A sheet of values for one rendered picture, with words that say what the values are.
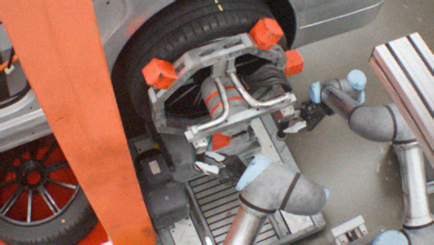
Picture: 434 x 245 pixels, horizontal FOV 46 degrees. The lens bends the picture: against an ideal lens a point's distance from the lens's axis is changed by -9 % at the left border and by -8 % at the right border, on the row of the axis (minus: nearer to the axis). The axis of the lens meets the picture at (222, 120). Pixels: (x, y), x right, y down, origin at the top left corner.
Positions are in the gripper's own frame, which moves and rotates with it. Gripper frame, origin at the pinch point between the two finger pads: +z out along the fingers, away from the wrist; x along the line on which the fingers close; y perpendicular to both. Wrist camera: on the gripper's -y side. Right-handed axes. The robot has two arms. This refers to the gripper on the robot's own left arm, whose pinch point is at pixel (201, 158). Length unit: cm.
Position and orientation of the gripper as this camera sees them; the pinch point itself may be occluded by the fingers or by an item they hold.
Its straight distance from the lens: 204.5
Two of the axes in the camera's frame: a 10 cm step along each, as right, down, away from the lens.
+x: 3.8, -8.1, 4.5
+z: -9.3, -3.4, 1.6
